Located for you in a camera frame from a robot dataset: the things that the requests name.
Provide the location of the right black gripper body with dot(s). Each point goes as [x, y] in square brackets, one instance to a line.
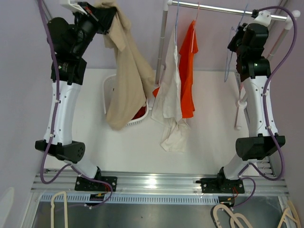
[237, 47]

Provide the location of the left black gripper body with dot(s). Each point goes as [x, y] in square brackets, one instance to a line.
[90, 22]

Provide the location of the blue wire hanger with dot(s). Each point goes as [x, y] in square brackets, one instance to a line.
[230, 53]
[176, 23]

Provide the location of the orange t shirt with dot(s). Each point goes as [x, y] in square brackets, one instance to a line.
[186, 59]

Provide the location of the pink wire hanger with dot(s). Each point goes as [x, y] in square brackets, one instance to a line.
[241, 104]
[193, 34]

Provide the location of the beige t shirt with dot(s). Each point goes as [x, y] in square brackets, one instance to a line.
[134, 75]

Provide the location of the dark red t shirt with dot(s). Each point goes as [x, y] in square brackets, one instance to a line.
[140, 113]

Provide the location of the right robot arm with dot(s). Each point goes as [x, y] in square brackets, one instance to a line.
[255, 73]

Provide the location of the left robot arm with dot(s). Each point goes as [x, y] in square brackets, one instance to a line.
[68, 43]

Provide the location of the white t shirt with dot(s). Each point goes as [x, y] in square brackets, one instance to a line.
[167, 105]

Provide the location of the beige wooden hanger corner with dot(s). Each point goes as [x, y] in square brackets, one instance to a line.
[289, 215]

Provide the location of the beige wooden hanger right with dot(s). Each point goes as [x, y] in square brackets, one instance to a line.
[235, 219]

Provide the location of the metal clothes rack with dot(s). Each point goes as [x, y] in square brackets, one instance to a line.
[289, 20]

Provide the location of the white plastic basket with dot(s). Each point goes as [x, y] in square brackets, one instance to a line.
[108, 90]

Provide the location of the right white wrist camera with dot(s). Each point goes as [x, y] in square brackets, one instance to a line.
[261, 17]

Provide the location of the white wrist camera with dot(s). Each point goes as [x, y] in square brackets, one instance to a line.
[72, 5]
[261, 17]

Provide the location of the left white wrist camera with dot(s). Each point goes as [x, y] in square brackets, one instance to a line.
[72, 5]

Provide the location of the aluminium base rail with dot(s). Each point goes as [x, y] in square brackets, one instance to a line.
[149, 188]

